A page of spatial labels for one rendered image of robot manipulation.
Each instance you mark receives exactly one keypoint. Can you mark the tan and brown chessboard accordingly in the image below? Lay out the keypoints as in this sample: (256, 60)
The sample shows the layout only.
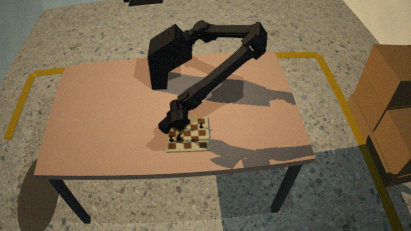
(193, 138)

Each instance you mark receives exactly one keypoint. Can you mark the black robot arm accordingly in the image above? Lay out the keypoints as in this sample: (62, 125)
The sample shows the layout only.
(252, 35)

